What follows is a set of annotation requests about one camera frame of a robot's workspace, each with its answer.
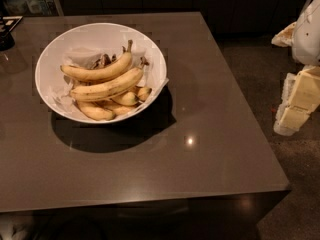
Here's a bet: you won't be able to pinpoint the small right yellow banana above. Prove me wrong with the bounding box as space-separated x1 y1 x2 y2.
112 91 139 106

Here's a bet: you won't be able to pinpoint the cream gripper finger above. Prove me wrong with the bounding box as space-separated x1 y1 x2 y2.
273 66 320 136
271 22 296 47

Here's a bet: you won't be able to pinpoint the white bowl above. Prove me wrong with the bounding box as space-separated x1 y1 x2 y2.
35 23 160 112

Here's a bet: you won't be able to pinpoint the white paper bowl liner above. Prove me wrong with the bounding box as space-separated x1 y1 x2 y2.
47 47 168 124

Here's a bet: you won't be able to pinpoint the long middle yellow banana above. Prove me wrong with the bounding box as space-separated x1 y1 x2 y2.
70 57 149 101

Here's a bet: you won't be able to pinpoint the bottom left yellow banana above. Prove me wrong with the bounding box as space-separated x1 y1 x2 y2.
77 101 115 121

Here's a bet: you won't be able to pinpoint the bottom middle yellow banana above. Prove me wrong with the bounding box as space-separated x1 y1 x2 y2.
100 101 135 116

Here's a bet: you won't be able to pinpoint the black object at left edge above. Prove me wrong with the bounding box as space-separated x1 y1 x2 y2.
0 16 23 51

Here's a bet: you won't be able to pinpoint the far right banana tip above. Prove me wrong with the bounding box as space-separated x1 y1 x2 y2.
131 86 152 102

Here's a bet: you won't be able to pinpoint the bottles on background shelf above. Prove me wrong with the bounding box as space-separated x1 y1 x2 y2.
0 0 61 16

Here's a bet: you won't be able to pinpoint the top yellow banana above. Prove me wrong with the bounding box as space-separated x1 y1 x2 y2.
60 40 133 82

